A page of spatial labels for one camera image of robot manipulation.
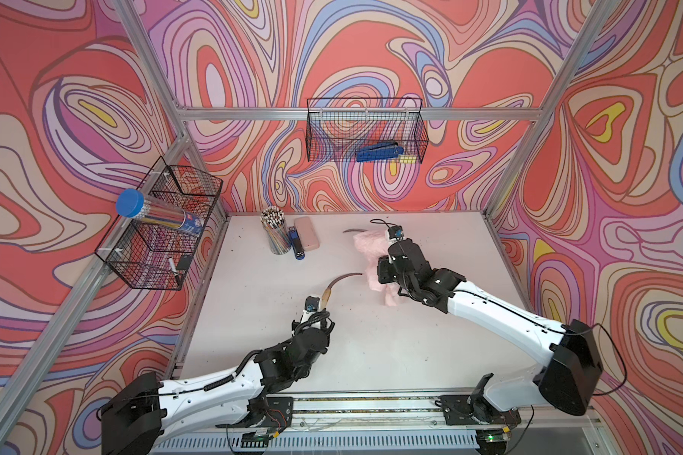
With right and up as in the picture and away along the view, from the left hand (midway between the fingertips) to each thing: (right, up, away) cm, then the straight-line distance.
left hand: (326, 312), depth 79 cm
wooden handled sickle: (0, +4, +8) cm, 9 cm away
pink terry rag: (+13, +19, -1) cm, 23 cm away
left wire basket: (-46, +18, -4) cm, 49 cm away
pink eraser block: (-10, +23, +32) cm, 41 cm away
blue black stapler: (-12, +17, +26) cm, 33 cm away
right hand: (+16, +13, +2) cm, 21 cm away
